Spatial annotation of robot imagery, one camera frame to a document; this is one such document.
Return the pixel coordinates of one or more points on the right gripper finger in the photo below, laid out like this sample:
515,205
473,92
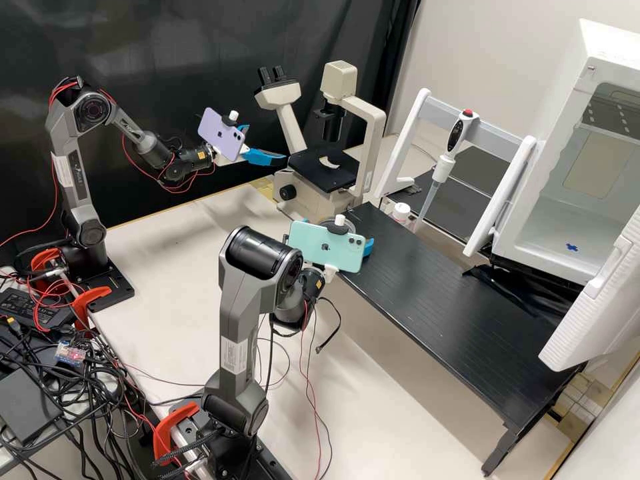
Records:
369,248

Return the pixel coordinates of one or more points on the wrist camera phone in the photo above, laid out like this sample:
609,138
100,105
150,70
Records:
215,130
320,247

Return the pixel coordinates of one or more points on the orange clamp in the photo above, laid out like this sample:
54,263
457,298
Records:
92,296
170,425
40,260

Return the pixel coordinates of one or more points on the flat black box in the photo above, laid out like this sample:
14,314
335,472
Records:
25,405

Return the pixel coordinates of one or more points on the white incubator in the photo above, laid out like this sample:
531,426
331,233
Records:
560,150

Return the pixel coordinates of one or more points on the incubator door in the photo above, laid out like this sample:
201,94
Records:
595,310

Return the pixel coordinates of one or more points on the pipette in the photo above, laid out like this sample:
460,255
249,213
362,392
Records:
457,135

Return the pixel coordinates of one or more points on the left wrist camera phone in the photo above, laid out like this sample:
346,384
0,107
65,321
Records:
215,130

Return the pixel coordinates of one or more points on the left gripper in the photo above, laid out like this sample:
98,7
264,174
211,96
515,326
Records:
245,156

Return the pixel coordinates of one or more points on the cream microscope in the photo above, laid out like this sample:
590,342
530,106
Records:
310,200

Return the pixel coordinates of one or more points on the white pipette stand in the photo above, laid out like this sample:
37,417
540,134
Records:
510,190

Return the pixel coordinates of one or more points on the white-capped bottle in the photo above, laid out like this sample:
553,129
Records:
401,211

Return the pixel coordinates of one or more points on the black power adapter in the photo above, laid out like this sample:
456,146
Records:
35,307

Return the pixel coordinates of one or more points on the small circuit board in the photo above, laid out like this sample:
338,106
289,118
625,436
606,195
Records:
70,351

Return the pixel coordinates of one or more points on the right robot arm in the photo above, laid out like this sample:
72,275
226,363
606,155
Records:
240,320

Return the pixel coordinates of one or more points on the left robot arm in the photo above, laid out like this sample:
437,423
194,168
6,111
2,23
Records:
70,150

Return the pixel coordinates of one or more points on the right wrist camera phone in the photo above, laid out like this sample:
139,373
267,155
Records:
320,247

